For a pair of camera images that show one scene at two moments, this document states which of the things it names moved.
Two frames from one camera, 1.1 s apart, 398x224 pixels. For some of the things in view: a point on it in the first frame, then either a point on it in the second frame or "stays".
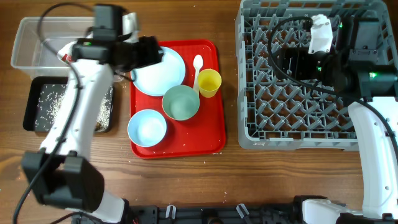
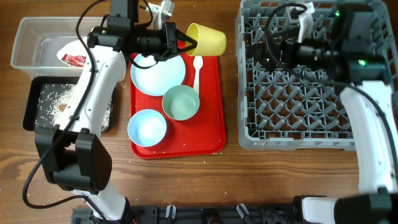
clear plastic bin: [29, 52] stays
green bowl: [180, 102] stays
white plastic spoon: [198, 61] stays
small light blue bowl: [147, 127] stays
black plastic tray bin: [43, 94] stays
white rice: [50, 98] stays
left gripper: [146, 54] → [170, 34]
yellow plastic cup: [209, 81] → [211, 42]
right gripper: [298, 56] → [275, 48]
